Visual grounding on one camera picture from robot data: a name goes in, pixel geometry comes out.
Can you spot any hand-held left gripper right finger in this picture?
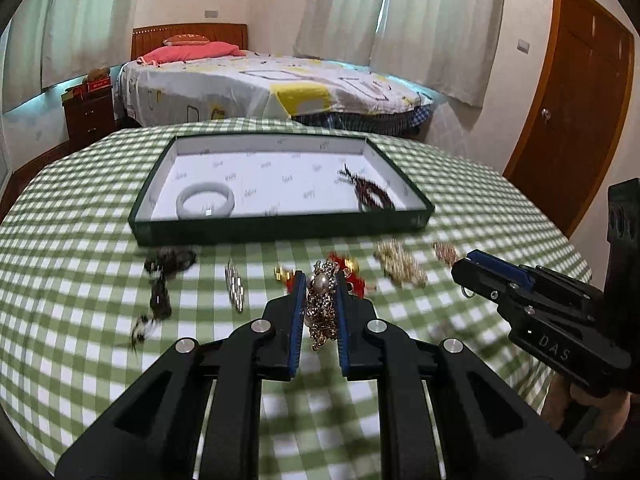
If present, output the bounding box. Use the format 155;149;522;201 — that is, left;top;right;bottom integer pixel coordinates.
335;272;584;480

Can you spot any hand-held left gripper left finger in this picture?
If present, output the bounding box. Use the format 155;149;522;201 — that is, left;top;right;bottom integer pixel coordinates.
55;270;307;480

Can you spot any blue plaid blanket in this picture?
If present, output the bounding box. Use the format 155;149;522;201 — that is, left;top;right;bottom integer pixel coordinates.
292;104;433;138

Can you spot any bed with wooden headboard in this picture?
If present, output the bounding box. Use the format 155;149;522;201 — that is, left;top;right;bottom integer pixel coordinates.
112;22;441;138

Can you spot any person's right hand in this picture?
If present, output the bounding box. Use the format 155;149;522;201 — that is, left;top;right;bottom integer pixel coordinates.
542;376;632;454

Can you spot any wide white curtain panel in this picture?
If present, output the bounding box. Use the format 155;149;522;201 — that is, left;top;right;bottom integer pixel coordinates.
369;0;509;109

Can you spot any brown wooden door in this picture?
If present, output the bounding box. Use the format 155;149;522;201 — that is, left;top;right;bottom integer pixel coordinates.
502;0;636;239

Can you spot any gold pearl necklace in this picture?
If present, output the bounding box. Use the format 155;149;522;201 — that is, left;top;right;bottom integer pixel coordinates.
304;260;346;352

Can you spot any narrow white curtain panel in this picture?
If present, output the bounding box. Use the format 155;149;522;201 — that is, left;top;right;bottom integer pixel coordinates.
295;0;392;62

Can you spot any dark red bead bracelet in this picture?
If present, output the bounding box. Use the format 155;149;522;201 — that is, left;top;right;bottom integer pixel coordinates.
336;164;396;212

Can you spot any silver rhinestone bracelet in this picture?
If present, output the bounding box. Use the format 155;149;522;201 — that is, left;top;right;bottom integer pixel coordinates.
224;258;247;313

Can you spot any pink pillow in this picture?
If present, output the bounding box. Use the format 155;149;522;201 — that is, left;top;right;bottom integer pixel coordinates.
137;41;247;67

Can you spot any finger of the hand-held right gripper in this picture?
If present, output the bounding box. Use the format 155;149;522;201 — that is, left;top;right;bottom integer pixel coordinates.
451;257;552;322
467;248;604;297

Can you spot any small rose gold bracelet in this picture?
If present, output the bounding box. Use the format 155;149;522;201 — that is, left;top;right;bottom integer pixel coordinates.
432;241;461;267

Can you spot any gold chain necklace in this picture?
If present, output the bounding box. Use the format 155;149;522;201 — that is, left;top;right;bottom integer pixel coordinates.
374;239;429;289

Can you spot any black cord tassel pendant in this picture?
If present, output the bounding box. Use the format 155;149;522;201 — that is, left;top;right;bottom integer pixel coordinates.
131;246;198;351

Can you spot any white yellow patterned bed sheet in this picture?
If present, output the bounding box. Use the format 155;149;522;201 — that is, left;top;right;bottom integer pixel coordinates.
120;51;435;125

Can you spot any green checkered tablecloth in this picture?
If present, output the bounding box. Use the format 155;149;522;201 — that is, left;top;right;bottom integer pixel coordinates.
0;119;594;477

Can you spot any pale green window curtain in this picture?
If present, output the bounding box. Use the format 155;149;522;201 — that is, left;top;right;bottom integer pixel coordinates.
1;0;147;114

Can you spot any dark wooden nightstand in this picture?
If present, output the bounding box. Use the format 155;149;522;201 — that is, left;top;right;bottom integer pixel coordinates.
62;84;121;154

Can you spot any white jade bangle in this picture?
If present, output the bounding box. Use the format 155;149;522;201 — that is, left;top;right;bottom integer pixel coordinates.
176;183;236;219

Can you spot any green tray box white lining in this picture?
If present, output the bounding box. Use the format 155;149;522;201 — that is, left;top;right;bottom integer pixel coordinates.
127;133;435;247

